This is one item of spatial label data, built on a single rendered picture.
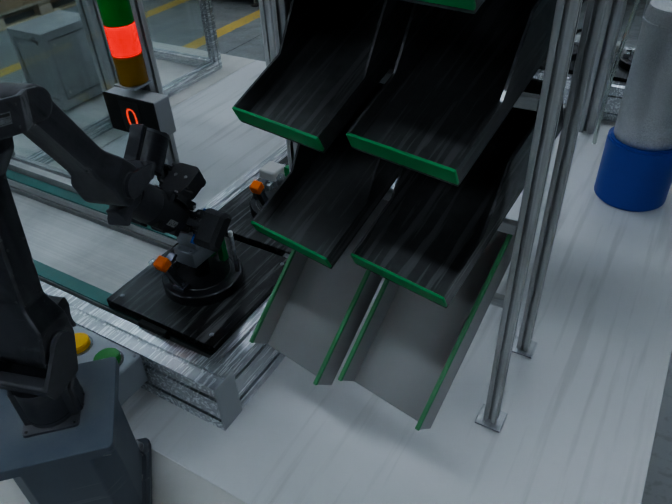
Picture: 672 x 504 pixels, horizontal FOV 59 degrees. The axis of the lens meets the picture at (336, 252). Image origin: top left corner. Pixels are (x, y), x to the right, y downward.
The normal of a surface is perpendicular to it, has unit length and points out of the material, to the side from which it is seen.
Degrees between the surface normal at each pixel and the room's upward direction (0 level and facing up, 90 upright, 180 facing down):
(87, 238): 0
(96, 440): 0
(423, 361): 45
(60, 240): 0
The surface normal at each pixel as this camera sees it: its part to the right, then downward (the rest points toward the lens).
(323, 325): -0.49, -0.21
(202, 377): -0.04, -0.79
